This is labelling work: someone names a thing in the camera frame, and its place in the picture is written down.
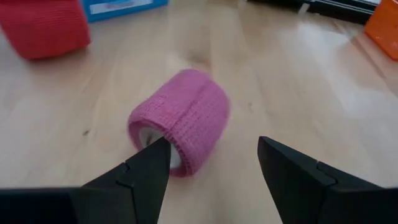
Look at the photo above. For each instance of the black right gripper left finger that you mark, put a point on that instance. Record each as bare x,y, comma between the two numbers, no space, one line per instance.
136,186

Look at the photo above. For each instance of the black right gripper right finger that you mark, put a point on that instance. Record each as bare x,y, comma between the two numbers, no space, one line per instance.
304,186

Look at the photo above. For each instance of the pink bandage roll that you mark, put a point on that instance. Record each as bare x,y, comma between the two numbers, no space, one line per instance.
189,115

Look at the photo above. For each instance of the orange block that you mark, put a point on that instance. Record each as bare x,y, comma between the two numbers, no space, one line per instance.
384,28

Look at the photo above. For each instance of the blue first aid kit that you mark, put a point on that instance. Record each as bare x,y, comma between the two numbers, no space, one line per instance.
124,7

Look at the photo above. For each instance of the red small block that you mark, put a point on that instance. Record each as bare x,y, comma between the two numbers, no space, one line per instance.
43,28

